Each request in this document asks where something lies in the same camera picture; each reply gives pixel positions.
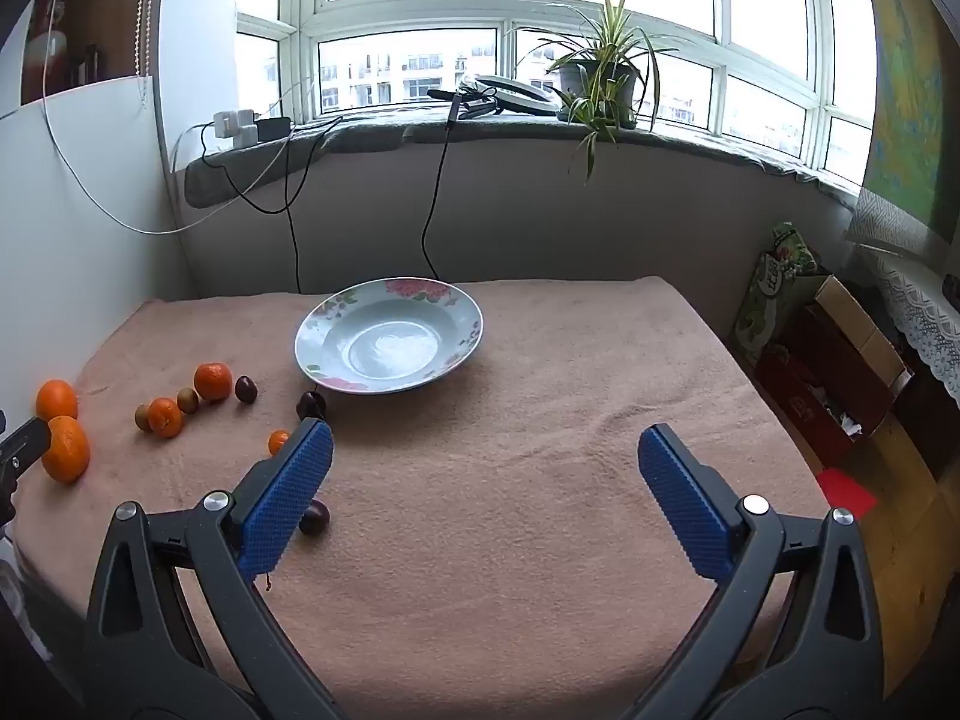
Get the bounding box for red cardboard box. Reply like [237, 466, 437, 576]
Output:
[754, 274, 912, 470]

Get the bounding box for white window frame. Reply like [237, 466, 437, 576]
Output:
[236, 0, 878, 188]

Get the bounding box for white board panel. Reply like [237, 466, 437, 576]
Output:
[0, 73, 194, 451]

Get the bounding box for red paper sheet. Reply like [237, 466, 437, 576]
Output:
[816, 467, 878, 518]

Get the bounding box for white lace cloth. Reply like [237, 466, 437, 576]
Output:
[847, 187, 960, 402]

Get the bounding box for black cable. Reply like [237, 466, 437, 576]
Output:
[421, 94, 462, 282]
[202, 116, 346, 293]

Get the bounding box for pink blanket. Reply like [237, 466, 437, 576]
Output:
[11, 275, 833, 720]

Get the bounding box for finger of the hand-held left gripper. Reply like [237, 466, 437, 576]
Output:
[0, 411, 52, 522]

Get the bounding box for ring light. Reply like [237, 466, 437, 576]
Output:
[457, 75, 560, 119]

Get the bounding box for white power adapters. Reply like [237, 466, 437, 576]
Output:
[214, 111, 260, 151]

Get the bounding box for white cable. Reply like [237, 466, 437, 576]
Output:
[41, 30, 308, 235]

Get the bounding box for potted spider plant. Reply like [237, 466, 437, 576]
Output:
[517, 0, 695, 181]

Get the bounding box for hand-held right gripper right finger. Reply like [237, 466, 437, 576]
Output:
[637, 424, 886, 720]

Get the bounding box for mandarin orange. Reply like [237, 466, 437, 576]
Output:
[147, 397, 185, 439]
[193, 361, 234, 401]

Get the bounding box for wall poster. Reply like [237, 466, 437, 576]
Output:
[859, 0, 960, 241]

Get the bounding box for large orange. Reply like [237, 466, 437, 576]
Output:
[40, 415, 92, 484]
[36, 379, 80, 422]

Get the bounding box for green snack bag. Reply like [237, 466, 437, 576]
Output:
[735, 222, 822, 365]

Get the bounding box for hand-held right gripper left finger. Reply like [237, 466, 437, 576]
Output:
[84, 418, 346, 720]

